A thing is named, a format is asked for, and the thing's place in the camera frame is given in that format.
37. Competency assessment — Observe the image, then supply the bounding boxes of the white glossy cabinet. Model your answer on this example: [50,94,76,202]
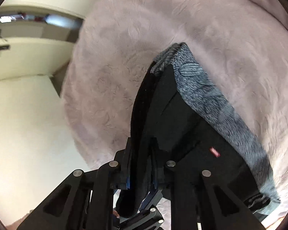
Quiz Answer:
[0,4,85,84]

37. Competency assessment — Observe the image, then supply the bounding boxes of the lilac embossed bed blanket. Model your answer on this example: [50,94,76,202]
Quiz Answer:
[61,0,288,226]

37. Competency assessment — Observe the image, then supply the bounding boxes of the black pants with grey waistband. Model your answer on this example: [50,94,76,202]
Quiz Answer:
[116,43,281,217]

